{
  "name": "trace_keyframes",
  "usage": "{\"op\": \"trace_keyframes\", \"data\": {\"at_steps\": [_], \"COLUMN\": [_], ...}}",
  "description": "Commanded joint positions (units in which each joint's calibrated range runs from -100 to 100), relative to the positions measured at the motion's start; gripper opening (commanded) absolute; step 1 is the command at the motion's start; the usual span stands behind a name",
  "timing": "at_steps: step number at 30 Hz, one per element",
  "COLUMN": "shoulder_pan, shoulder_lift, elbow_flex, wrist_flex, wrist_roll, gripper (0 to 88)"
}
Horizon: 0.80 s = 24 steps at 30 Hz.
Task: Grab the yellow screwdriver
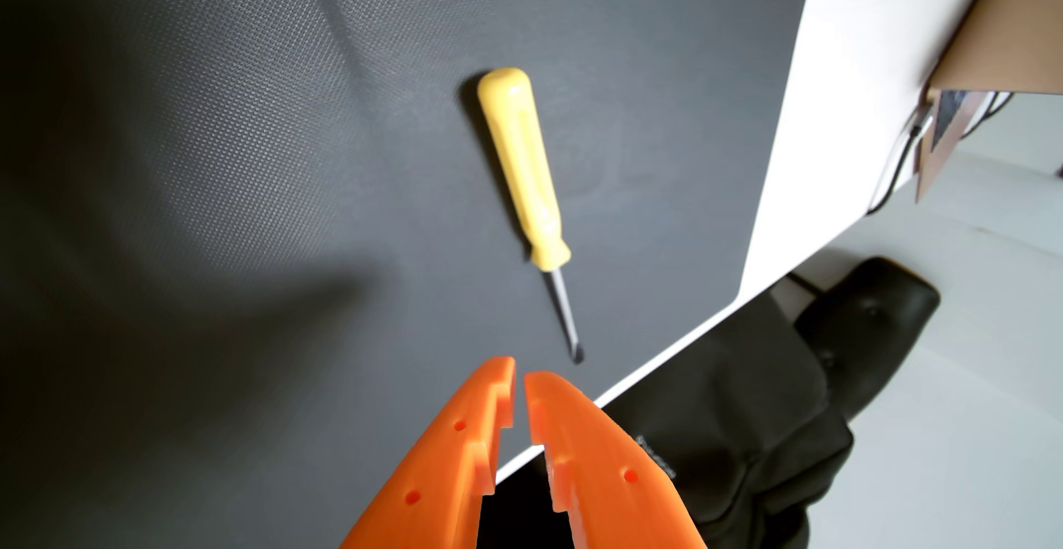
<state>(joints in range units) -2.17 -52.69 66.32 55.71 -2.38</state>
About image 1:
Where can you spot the black chair armrest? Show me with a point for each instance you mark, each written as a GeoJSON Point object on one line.
{"type": "Point", "coordinates": [872, 316]}

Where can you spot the dark grey textured mat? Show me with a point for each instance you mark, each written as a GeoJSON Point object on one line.
{"type": "Point", "coordinates": [291, 159]}

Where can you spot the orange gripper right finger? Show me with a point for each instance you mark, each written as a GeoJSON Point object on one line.
{"type": "Point", "coordinates": [606, 482]}

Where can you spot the brown cardboard box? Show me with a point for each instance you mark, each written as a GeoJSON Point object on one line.
{"type": "Point", "coordinates": [1013, 26]}

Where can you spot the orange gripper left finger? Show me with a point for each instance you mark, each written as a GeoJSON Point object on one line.
{"type": "Point", "coordinates": [440, 466]}

